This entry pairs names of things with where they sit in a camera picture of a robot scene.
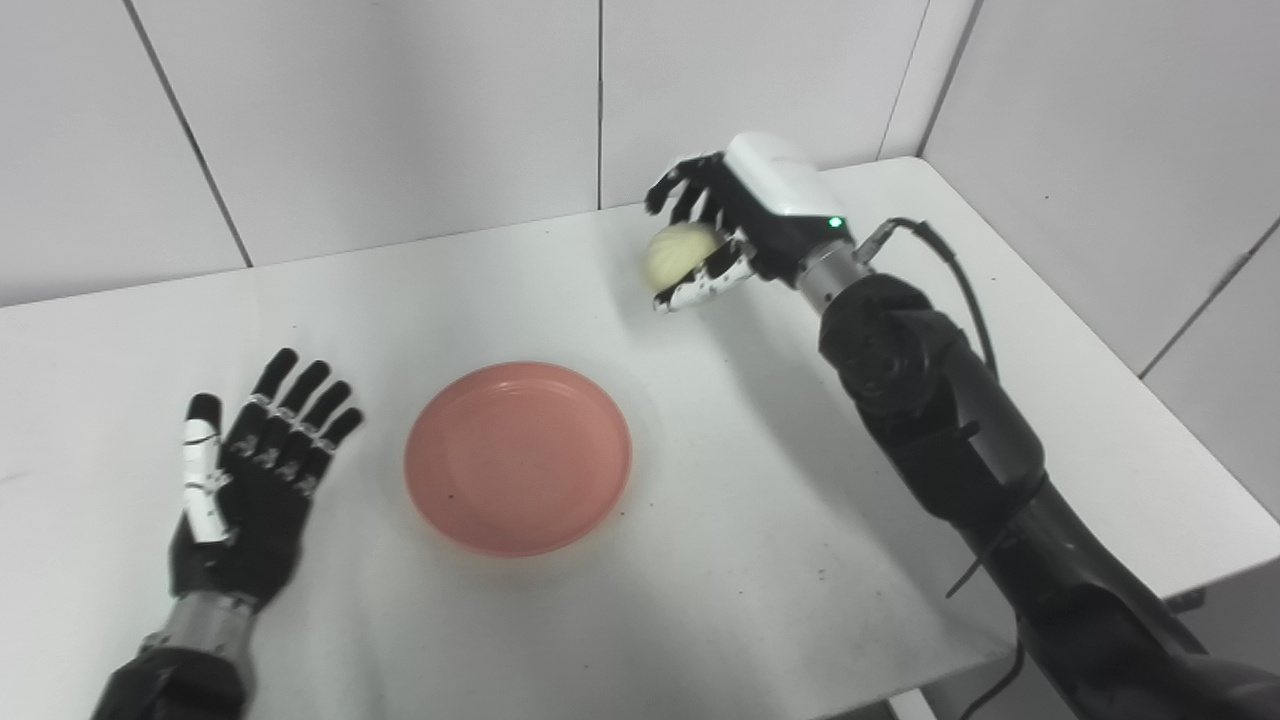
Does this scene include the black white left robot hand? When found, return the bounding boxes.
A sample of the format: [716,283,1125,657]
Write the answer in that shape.
[167,348,366,609]

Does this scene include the white steamed bun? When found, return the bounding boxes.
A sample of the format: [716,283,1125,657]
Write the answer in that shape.
[643,222,723,296]

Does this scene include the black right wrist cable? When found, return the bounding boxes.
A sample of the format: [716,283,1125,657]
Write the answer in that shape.
[858,218,1046,720]

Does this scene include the pink round plate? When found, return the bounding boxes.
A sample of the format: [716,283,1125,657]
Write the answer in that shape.
[404,362,633,558]

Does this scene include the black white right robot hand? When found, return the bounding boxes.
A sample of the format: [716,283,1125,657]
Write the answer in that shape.
[645,132,859,314]

